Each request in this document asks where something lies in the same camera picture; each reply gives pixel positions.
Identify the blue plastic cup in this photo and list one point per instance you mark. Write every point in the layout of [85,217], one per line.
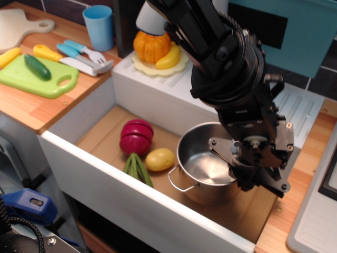
[99,23]

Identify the green toy cucumber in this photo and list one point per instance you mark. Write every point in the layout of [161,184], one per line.
[37,67]

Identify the yellow handled toy knife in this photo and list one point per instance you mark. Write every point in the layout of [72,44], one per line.
[45,52]

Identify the orange toy pumpkin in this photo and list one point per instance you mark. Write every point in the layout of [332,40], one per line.
[151,48]

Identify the white toy stove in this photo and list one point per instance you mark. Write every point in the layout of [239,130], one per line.
[314,229]

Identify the red toy beet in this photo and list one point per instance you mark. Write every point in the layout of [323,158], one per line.
[135,141]

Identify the blue handled toy fork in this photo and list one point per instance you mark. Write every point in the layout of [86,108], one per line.
[95,56]

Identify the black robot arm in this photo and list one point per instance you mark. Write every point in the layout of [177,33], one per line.
[229,74]

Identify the pale yellow toy plate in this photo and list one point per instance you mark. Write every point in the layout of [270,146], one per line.
[150,69]

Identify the grey toy faucet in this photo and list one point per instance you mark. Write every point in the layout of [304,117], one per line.
[152,18]

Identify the green plastic cutting board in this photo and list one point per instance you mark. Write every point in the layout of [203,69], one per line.
[18,75]

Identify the brown cardboard sheet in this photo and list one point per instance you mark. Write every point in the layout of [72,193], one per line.
[245,215]

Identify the wooden cutting board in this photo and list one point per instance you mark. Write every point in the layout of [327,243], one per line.
[15,27]

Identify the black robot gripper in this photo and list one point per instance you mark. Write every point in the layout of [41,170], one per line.
[261,140]

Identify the stainless steel pot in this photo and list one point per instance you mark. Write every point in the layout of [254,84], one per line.
[206,177]

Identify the yellow toy banana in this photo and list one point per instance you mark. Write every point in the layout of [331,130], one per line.
[170,59]

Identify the yellow toy potato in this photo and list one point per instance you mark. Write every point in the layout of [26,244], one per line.
[160,159]

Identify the yellow toy corn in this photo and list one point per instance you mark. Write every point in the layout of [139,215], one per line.
[9,55]

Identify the blue clamp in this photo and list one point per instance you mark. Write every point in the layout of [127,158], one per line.
[30,205]

